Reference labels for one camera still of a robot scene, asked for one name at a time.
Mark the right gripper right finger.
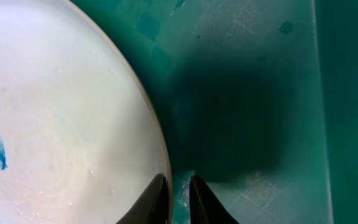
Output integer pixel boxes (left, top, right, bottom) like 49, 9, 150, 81
190, 175, 239, 224

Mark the teal plastic tray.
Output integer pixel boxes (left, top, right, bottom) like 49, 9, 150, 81
75, 0, 358, 223

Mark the light blue plate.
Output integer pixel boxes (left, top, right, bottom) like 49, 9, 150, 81
0, 1, 173, 223

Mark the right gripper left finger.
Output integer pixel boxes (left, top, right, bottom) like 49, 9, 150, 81
117, 174, 169, 224

